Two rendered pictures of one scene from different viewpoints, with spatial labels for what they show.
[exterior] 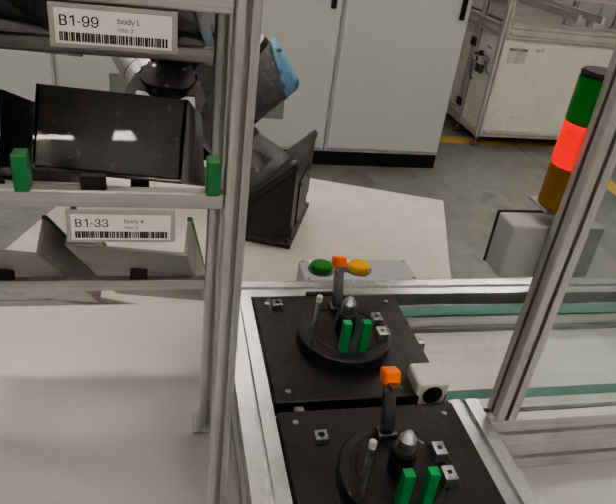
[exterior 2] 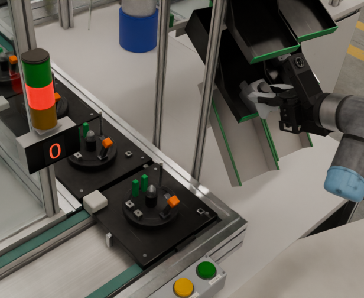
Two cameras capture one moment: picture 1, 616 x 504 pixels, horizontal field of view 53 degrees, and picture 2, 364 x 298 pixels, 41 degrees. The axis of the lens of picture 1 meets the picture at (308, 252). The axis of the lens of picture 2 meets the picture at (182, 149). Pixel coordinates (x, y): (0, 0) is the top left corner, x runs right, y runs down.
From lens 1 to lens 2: 155 cm
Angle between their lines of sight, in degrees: 103
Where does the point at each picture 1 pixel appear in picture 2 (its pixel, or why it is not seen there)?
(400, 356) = (115, 214)
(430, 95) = not seen: outside the picture
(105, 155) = (208, 19)
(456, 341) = (89, 285)
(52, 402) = not seen: hidden behind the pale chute
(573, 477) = not seen: hidden behind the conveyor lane
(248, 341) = (195, 190)
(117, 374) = (251, 194)
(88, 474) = (212, 156)
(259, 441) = (152, 153)
